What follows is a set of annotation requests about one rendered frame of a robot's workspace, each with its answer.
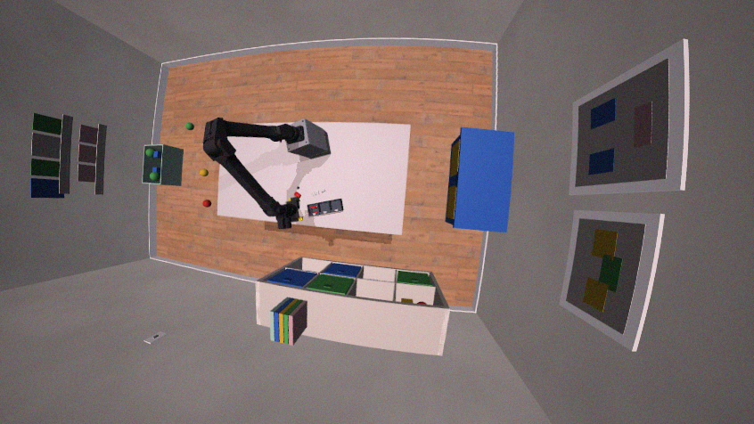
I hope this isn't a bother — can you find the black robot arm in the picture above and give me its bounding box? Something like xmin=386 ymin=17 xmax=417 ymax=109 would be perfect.
xmin=203 ymin=118 xmax=305 ymax=229

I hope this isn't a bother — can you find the dark grey open-top bin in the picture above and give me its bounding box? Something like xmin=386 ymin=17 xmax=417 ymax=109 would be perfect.
xmin=307 ymin=199 xmax=344 ymax=216

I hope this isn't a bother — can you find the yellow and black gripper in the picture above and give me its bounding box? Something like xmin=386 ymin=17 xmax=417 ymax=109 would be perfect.
xmin=286 ymin=197 xmax=303 ymax=222

